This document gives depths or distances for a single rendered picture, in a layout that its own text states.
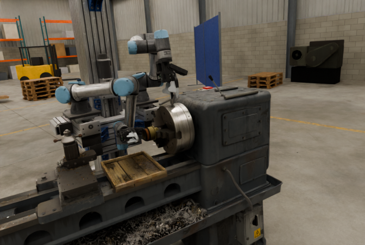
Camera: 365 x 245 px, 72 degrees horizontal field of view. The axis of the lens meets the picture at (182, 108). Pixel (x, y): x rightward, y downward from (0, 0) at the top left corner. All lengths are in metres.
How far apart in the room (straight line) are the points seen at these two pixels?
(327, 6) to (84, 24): 10.29
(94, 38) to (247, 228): 1.82
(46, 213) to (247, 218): 1.27
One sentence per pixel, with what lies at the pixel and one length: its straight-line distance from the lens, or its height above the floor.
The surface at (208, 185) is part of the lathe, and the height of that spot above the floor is 0.73.
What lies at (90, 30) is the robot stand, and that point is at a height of 1.76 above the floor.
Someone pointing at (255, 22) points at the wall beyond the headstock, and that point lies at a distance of 12.75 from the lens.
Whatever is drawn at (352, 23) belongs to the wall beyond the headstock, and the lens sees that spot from 11.28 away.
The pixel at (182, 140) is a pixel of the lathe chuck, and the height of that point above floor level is 1.04.
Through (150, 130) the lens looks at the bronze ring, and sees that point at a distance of 1.53.
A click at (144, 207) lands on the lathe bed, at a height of 0.71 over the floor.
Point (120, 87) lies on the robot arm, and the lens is 1.62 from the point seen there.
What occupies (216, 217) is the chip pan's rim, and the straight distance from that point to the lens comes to 1.69.
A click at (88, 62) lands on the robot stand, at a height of 1.51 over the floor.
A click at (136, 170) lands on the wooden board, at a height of 0.89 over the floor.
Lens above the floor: 1.59
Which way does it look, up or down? 14 degrees down
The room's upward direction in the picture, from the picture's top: 4 degrees counter-clockwise
